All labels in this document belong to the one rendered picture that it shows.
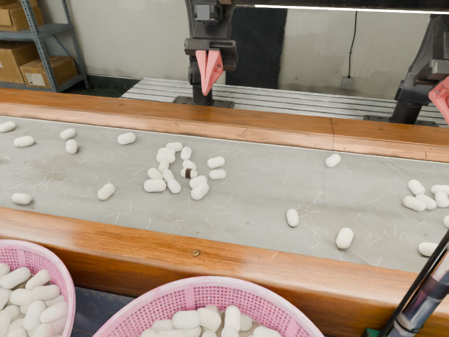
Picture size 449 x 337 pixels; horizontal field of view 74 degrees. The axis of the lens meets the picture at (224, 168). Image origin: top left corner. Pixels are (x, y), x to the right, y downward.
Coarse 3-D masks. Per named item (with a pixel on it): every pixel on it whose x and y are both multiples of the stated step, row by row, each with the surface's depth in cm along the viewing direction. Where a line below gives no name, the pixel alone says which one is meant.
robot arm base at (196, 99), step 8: (192, 88) 93; (200, 88) 91; (176, 96) 101; (184, 96) 101; (200, 96) 93; (208, 96) 93; (192, 104) 96; (200, 104) 94; (208, 104) 94; (216, 104) 96; (224, 104) 96; (232, 104) 96
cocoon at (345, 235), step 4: (344, 228) 43; (340, 232) 43; (344, 232) 42; (348, 232) 42; (352, 232) 43; (340, 236) 42; (344, 236) 42; (348, 236) 42; (352, 236) 42; (336, 240) 42; (340, 240) 42; (344, 240) 41; (348, 240) 41; (340, 244) 42; (344, 244) 41; (348, 244) 41; (344, 248) 42
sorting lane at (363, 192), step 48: (0, 144) 64; (48, 144) 64; (96, 144) 65; (144, 144) 65; (192, 144) 65; (240, 144) 65; (0, 192) 52; (48, 192) 52; (96, 192) 52; (144, 192) 52; (240, 192) 52; (288, 192) 52; (336, 192) 52; (384, 192) 53; (240, 240) 44; (288, 240) 44; (384, 240) 44; (432, 240) 44
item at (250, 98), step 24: (120, 96) 103; (144, 96) 103; (168, 96) 104; (192, 96) 103; (216, 96) 104; (240, 96) 104; (264, 96) 104; (288, 96) 104; (312, 96) 104; (336, 96) 104; (432, 120) 90
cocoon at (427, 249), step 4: (420, 244) 42; (424, 244) 41; (428, 244) 41; (432, 244) 41; (436, 244) 41; (420, 248) 41; (424, 248) 41; (428, 248) 41; (432, 248) 41; (420, 252) 42; (424, 252) 41; (428, 252) 41; (432, 252) 41
